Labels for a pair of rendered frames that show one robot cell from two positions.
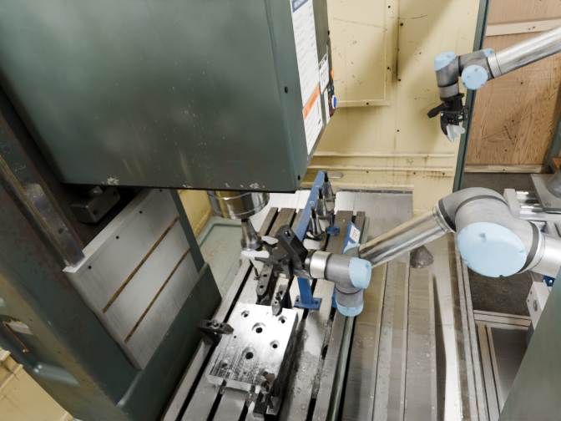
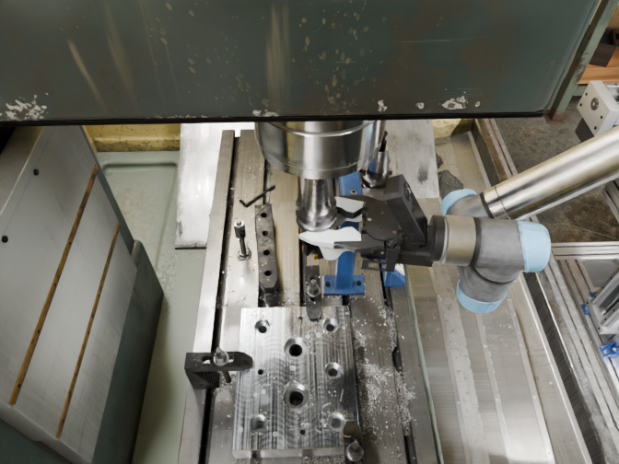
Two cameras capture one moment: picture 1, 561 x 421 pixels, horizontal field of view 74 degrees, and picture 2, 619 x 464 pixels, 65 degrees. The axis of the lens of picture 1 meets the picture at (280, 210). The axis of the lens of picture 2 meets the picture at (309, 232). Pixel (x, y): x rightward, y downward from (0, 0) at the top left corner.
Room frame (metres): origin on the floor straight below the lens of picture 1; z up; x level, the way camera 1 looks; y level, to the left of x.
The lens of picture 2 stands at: (0.40, 0.31, 1.90)
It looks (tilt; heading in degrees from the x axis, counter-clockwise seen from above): 51 degrees down; 335
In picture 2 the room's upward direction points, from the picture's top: straight up
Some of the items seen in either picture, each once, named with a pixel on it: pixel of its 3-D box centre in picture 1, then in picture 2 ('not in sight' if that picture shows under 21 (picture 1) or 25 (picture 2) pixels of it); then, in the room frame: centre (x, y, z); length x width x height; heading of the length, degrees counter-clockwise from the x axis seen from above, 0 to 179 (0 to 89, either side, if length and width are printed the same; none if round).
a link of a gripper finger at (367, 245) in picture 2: (270, 256); (362, 237); (0.77, 0.05, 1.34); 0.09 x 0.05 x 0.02; 72
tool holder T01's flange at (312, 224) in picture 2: (251, 240); (316, 211); (0.84, 0.10, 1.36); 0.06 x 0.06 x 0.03
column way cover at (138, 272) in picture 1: (149, 273); (68, 291); (1.01, 0.51, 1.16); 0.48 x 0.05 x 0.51; 157
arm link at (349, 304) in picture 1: (350, 291); (482, 272); (0.70, -0.15, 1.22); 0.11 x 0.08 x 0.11; 159
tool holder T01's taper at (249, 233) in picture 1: (247, 229); (315, 189); (0.84, 0.10, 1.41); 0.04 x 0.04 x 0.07
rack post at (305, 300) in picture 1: (302, 276); (346, 249); (0.95, -0.03, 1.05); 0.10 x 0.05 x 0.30; 67
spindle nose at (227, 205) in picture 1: (236, 184); (320, 98); (0.83, 0.10, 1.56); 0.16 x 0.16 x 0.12
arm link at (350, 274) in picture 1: (348, 271); (505, 246); (0.69, -0.15, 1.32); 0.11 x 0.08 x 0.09; 59
